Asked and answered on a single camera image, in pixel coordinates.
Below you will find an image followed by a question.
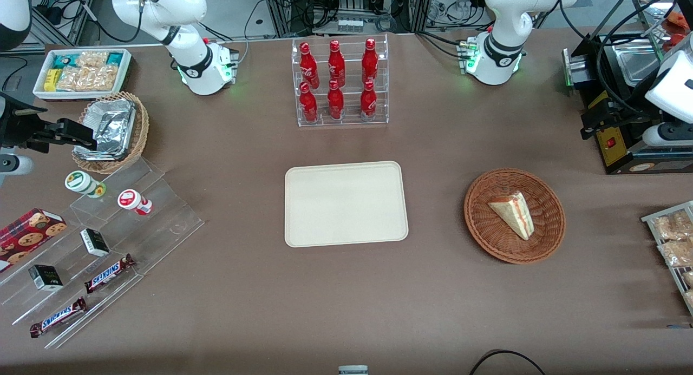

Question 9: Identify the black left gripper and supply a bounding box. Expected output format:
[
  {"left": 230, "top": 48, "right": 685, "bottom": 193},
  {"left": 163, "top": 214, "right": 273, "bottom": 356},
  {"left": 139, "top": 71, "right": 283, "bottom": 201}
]
[{"left": 581, "top": 85, "right": 658, "bottom": 141}]

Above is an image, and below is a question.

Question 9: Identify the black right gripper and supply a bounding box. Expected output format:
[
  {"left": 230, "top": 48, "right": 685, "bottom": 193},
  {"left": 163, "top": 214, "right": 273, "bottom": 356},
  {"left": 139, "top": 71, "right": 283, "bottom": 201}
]
[{"left": 0, "top": 91, "right": 98, "bottom": 154}]

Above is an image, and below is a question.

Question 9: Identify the triangular sandwich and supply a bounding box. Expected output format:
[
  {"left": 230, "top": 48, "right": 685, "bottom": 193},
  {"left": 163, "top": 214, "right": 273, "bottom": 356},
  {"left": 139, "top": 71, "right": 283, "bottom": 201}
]
[{"left": 488, "top": 191, "right": 535, "bottom": 241}]

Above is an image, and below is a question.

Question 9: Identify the silver foil tray stack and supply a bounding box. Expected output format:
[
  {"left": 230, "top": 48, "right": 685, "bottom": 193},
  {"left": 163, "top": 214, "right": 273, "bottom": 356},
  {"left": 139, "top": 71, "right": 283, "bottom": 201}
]
[{"left": 74, "top": 98, "right": 137, "bottom": 162}]

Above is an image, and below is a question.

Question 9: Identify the light tan wicker basket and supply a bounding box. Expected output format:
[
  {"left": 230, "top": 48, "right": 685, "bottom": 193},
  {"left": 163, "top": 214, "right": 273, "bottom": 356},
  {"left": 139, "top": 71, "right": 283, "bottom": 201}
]
[{"left": 71, "top": 91, "right": 150, "bottom": 175}]

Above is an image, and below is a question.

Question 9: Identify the brown round wicker basket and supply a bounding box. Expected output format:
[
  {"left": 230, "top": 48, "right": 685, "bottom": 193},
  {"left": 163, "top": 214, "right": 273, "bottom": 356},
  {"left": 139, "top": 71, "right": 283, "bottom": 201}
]
[{"left": 463, "top": 168, "right": 567, "bottom": 265}]

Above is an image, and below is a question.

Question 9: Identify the beige plastic tray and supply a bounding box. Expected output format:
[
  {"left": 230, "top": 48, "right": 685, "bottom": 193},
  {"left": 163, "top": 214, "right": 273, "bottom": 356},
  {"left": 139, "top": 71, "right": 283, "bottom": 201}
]
[{"left": 284, "top": 161, "right": 409, "bottom": 248}]

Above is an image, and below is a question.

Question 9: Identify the black sealing machine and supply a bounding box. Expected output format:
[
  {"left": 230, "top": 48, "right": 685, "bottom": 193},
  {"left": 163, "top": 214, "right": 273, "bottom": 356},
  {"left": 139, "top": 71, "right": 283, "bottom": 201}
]
[{"left": 562, "top": 31, "right": 693, "bottom": 175}]

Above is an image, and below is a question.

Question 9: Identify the white rectangular bin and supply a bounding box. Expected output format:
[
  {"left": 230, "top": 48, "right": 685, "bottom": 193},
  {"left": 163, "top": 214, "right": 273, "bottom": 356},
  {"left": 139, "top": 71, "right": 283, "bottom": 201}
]
[{"left": 32, "top": 48, "right": 133, "bottom": 101}]

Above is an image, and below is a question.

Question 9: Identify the green lid cup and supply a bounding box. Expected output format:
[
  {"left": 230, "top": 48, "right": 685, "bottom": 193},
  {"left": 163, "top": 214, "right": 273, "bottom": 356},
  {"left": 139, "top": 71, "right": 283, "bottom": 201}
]
[{"left": 65, "top": 170, "right": 107, "bottom": 199}]

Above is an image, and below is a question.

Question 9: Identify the clear bag of snacks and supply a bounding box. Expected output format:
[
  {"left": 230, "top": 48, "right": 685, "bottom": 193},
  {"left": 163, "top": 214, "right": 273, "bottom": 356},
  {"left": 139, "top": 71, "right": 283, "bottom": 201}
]
[
  {"left": 76, "top": 51, "right": 109, "bottom": 68},
  {"left": 57, "top": 65, "right": 119, "bottom": 92}
]

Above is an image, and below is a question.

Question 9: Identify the red lid cup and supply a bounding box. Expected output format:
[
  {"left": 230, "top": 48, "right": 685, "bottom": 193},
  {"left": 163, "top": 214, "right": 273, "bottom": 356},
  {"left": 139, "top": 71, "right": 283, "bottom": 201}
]
[{"left": 117, "top": 189, "right": 153, "bottom": 216}]

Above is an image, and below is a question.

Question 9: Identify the red plaid cookie box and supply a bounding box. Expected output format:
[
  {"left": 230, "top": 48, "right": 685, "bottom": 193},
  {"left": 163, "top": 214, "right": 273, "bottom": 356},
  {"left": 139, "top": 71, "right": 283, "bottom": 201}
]
[{"left": 0, "top": 208, "right": 68, "bottom": 273}]

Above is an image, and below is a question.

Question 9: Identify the grey snack display rack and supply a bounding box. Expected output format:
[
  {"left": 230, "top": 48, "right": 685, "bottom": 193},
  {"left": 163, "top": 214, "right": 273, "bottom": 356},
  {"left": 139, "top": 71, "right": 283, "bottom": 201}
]
[{"left": 641, "top": 201, "right": 693, "bottom": 316}]

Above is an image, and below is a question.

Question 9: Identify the small black box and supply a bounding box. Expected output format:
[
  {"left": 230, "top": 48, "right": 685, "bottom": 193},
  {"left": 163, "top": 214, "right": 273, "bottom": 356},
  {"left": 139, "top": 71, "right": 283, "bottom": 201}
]
[
  {"left": 80, "top": 228, "right": 110, "bottom": 258},
  {"left": 28, "top": 265, "right": 64, "bottom": 292}
]

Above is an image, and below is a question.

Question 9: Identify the clear acrylic step display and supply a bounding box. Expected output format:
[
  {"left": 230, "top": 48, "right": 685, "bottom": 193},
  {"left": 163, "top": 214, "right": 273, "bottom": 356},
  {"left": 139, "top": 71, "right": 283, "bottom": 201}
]
[{"left": 0, "top": 157, "right": 205, "bottom": 350}]

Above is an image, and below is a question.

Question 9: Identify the Snickers bar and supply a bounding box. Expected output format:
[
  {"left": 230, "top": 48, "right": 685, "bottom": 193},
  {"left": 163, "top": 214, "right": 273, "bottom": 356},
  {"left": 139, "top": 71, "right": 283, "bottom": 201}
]
[
  {"left": 84, "top": 254, "right": 136, "bottom": 294},
  {"left": 30, "top": 297, "right": 88, "bottom": 338}
]

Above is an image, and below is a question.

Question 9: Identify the red cola bottle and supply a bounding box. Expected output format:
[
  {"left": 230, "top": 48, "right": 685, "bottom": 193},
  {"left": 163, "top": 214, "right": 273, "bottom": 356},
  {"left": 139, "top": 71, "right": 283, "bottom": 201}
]
[
  {"left": 328, "top": 40, "right": 346, "bottom": 88},
  {"left": 360, "top": 80, "right": 377, "bottom": 121},
  {"left": 299, "top": 82, "right": 318, "bottom": 123},
  {"left": 328, "top": 80, "right": 345, "bottom": 120},
  {"left": 362, "top": 38, "right": 379, "bottom": 84},
  {"left": 299, "top": 42, "right": 320, "bottom": 89}
]

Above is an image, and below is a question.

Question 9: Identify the clear acrylic bottle rack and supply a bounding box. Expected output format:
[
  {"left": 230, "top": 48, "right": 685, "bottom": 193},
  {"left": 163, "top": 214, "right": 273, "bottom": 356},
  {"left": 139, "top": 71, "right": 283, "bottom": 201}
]
[{"left": 291, "top": 33, "right": 389, "bottom": 128}]

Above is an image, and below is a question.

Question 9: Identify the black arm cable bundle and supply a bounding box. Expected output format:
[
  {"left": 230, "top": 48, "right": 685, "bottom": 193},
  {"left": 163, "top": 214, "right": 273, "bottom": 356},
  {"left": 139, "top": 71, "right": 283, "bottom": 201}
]
[{"left": 558, "top": 0, "right": 677, "bottom": 116}]

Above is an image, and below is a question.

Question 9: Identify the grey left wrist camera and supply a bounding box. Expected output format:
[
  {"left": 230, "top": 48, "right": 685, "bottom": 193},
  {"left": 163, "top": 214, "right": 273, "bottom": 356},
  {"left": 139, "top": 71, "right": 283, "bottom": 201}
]
[{"left": 643, "top": 123, "right": 693, "bottom": 147}]

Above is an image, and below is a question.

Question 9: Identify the black table cable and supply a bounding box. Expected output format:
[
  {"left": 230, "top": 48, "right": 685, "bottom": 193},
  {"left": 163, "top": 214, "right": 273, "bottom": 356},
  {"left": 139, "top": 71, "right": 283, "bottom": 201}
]
[{"left": 469, "top": 349, "right": 545, "bottom": 375}]

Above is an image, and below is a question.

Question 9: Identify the aluminium frame with cables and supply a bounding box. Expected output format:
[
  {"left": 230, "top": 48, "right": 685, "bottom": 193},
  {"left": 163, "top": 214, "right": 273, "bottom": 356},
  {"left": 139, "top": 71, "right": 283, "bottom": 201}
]
[{"left": 259, "top": 0, "right": 488, "bottom": 37}]

